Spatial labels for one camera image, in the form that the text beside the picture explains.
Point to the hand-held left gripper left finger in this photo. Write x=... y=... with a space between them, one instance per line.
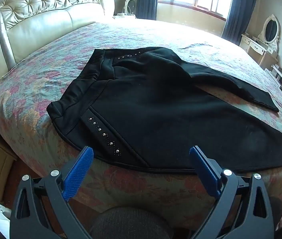
x=78 y=173

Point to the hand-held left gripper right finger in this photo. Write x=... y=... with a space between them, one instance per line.
x=205 y=173

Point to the black studded pants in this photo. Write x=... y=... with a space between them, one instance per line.
x=155 y=104

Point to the person's grey trouser knee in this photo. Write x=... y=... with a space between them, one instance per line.
x=128 y=222

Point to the floral bedspread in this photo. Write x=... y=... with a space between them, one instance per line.
x=43 y=79

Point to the cream dressing table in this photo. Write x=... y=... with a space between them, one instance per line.
x=255 y=48

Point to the white oval vanity mirror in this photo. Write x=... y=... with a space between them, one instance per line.
x=270 y=31

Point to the cream tufted leather headboard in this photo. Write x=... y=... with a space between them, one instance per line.
x=36 y=25

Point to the dark blue curtain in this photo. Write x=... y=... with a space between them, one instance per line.
x=240 y=12
x=147 y=0

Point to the white fan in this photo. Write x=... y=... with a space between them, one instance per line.
x=131 y=6

